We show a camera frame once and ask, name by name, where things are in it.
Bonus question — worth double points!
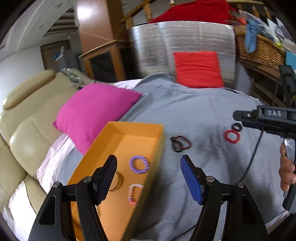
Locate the thin metal bangles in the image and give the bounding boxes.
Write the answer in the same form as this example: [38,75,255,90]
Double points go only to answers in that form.
[109,171,123,192]

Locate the pink white bead bracelet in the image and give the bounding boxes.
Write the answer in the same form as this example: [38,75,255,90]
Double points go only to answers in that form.
[127,183,144,205]

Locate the maroon hair tie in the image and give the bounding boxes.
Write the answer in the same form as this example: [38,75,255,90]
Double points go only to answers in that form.
[174,135,192,151]

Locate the purple bead bracelet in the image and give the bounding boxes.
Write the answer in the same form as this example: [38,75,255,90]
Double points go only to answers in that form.
[129,155,150,175]

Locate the red bead bracelet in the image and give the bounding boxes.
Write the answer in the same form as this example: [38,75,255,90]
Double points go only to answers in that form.
[223,129,241,144]

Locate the black hair tie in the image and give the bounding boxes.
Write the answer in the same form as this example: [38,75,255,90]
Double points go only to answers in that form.
[170,136,185,153]

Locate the right hand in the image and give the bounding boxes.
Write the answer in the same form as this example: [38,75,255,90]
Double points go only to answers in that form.
[278,144,296,192]

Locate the wooden shelf table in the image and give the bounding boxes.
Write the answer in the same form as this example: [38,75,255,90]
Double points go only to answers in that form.
[235,57,295,108]

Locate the orange cardboard box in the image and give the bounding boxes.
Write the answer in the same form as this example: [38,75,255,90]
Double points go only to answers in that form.
[68,121,165,240]

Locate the wicker basket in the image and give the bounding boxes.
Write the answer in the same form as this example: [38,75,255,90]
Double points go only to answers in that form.
[235,33,285,71]

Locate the grey blanket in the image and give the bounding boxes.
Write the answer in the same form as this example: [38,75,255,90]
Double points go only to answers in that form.
[118,73,288,240]

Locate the pink pillow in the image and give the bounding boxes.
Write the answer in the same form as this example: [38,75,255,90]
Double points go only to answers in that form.
[53,83,142,154]

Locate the beige leather sofa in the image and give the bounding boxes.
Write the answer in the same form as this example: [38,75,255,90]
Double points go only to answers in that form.
[0,68,95,230]

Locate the blue cloth in basket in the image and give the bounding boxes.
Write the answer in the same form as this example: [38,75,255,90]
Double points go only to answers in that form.
[245,20,262,53]

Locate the red pillow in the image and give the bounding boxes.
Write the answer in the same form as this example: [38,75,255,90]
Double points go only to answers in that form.
[174,51,224,88]

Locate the patterned cloth on sofa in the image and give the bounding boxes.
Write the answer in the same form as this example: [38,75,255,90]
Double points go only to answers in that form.
[61,68,94,90]

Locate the red cloth on railing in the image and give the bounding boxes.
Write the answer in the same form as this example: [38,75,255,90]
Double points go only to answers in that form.
[149,0,235,24]

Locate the silver foil insulation panel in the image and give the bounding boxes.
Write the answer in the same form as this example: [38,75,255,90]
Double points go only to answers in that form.
[129,21,236,88]

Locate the wooden cabinet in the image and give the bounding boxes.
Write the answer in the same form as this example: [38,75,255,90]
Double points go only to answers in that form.
[76,0,130,82]

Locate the wooden stair railing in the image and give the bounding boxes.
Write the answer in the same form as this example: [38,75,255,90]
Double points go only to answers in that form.
[121,0,170,26]

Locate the black cable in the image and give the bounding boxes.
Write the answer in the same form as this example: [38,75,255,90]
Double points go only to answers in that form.
[176,131,265,241]

